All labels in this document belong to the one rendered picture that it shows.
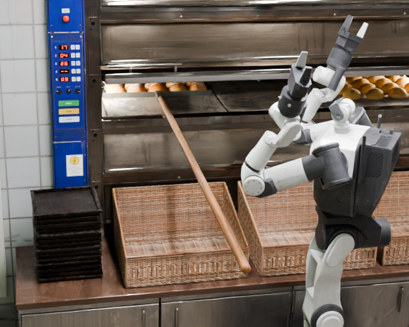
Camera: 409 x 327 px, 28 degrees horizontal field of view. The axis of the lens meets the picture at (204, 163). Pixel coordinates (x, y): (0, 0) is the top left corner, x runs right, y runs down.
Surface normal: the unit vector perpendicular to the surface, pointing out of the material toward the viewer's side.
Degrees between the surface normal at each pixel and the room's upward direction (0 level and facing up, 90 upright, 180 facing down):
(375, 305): 90
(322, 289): 90
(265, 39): 70
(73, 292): 0
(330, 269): 90
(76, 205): 0
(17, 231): 90
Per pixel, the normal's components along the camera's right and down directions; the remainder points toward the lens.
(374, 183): -0.39, 0.33
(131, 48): 0.21, 0.03
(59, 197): 0.03, -0.93
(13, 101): 0.21, 0.37
